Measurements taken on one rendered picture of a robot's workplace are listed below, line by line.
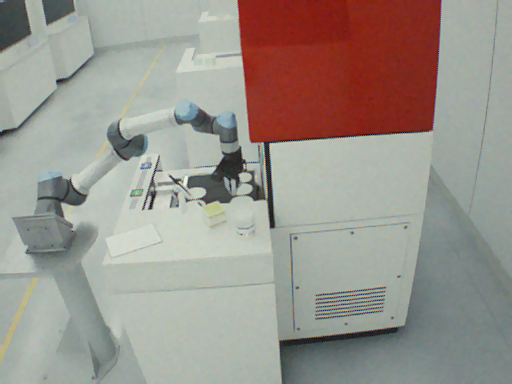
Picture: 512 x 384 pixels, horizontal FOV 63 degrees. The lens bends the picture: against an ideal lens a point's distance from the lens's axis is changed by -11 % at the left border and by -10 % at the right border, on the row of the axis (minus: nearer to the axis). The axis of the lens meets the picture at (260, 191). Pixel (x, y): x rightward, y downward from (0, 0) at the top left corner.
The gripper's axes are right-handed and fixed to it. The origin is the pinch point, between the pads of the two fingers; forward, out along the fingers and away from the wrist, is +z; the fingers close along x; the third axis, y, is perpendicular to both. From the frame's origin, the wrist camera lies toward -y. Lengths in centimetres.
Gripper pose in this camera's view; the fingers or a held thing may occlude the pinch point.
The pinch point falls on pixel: (232, 193)
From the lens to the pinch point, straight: 195.4
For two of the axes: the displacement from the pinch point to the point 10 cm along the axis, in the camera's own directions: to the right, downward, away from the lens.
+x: -8.2, -2.5, 5.2
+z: 0.7, 8.5, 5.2
